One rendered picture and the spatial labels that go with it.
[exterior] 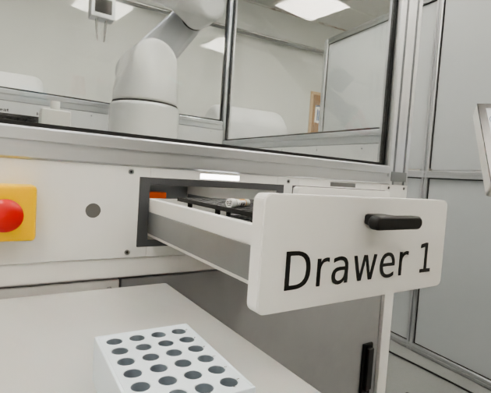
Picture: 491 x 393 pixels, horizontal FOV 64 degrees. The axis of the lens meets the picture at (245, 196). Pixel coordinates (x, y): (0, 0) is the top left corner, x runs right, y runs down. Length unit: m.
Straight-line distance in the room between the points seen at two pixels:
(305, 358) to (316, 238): 0.59
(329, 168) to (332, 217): 0.48
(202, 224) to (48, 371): 0.22
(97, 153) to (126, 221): 0.11
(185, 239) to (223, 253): 0.10
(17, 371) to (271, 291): 0.23
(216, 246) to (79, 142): 0.28
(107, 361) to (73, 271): 0.33
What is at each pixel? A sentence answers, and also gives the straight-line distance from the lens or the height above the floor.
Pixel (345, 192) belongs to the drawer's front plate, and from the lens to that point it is 0.88.
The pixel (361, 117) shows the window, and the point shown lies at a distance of 0.97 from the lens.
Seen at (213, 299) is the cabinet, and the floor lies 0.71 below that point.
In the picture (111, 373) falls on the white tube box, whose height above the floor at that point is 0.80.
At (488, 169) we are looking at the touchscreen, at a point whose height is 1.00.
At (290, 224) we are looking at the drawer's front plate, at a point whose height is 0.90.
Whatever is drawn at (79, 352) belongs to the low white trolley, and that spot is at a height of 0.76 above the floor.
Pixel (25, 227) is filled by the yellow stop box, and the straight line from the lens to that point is 0.58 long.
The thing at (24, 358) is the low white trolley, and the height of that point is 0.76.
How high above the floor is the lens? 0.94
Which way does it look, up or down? 3 degrees down
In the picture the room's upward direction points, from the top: 4 degrees clockwise
